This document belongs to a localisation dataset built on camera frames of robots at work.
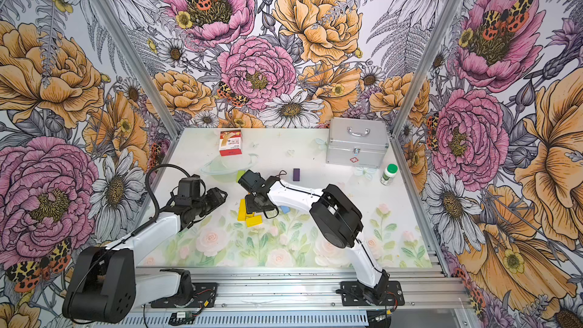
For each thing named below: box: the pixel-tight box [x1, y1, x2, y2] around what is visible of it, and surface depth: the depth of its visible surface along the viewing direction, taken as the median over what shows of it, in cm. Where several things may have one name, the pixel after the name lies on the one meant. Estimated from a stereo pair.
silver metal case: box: [325, 117, 390, 169], surface depth 103 cm
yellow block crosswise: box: [245, 214, 264, 228], surface depth 93 cm
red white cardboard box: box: [218, 129, 243, 158], surface depth 114 cm
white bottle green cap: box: [379, 163, 399, 187], surface depth 99 cm
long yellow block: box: [237, 198, 247, 222], surface depth 96 cm
